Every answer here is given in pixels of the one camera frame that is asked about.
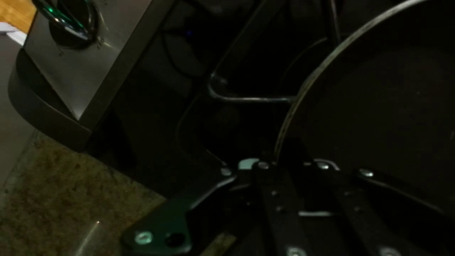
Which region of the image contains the right cast iron grate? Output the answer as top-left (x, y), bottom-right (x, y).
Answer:
top-left (205, 0), bottom-right (345, 104)

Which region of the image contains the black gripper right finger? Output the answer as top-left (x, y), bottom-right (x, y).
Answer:
top-left (303, 159), bottom-right (455, 256)

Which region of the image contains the black pan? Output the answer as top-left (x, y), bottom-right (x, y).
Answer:
top-left (274, 0), bottom-right (455, 199)

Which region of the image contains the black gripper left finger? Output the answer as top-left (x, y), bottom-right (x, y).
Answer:
top-left (121, 161), bottom-right (313, 256)

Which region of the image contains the black gas stove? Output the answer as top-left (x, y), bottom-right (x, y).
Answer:
top-left (8, 0), bottom-right (405, 195)

